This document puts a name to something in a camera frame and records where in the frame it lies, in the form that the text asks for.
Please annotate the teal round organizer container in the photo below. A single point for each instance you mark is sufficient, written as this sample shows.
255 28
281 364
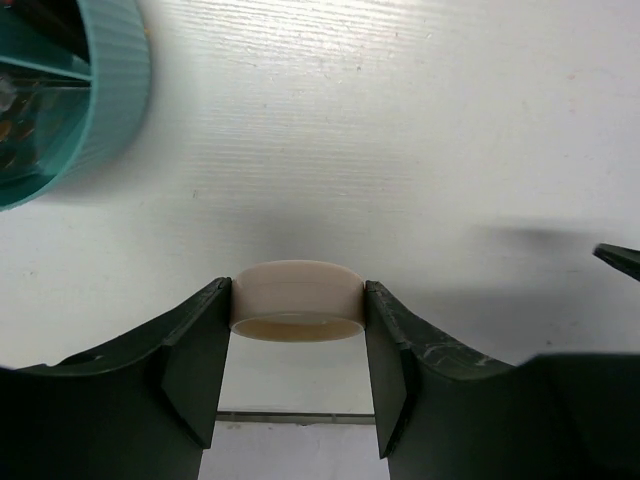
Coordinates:
102 42

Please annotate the round beige compact jar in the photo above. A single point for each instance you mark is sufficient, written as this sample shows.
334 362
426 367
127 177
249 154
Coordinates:
297 301

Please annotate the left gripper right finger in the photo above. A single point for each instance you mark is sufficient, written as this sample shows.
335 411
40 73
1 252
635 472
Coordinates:
444 410

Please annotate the eyeshadow palette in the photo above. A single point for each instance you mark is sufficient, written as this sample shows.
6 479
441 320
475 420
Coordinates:
39 111

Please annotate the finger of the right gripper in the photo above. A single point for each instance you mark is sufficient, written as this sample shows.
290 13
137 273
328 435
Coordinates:
620 258

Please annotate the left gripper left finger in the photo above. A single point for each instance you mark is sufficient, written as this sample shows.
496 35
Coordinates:
140 406

